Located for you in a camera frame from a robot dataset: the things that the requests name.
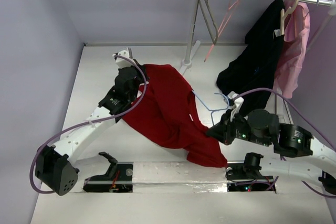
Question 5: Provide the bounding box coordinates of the white clothes rack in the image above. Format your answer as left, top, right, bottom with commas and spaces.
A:
178, 0, 336, 120

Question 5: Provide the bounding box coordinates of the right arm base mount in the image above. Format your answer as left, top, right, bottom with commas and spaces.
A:
225, 153, 277, 193

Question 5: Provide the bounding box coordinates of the pink wire hanger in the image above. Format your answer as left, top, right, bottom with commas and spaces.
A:
204, 0, 241, 62

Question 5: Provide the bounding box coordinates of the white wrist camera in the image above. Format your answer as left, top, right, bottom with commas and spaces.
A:
228, 91, 244, 121
113, 47, 135, 68

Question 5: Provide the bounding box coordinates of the black t shirt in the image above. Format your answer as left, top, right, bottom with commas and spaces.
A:
216, 0, 286, 116

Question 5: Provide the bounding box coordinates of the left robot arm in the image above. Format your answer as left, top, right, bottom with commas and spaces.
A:
29, 64, 148, 196

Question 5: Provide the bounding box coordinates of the wooden hanger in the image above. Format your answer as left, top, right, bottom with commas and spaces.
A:
280, 0, 300, 36

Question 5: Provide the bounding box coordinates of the purple cable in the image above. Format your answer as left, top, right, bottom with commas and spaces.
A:
233, 88, 336, 198
29, 56, 148, 194

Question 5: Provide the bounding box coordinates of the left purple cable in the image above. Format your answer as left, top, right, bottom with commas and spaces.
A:
29, 56, 148, 194

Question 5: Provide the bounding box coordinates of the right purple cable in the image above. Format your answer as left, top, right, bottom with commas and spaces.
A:
233, 88, 336, 198

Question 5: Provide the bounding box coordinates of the grey plastic hanger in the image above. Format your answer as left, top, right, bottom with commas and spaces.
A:
198, 0, 218, 45

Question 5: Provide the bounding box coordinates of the red t shirt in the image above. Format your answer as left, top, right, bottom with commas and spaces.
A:
123, 64, 227, 168

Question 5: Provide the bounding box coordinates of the pink shirt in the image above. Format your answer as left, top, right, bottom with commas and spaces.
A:
274, 0, 310, 99

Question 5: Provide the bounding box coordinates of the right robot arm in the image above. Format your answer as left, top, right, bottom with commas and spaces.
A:
206, 109, 335, 198

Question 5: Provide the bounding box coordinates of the blue wire hanger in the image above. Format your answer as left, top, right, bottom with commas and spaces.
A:
191, 90, 233, 126

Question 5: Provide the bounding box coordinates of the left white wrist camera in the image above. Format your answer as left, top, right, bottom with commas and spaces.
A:
113, 47, 135, 68

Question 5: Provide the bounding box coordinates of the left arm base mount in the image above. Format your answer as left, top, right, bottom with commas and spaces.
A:
83, 152, 133, 193

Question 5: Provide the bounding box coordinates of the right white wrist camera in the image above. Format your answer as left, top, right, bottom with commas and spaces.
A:
228, 91, 244, 121

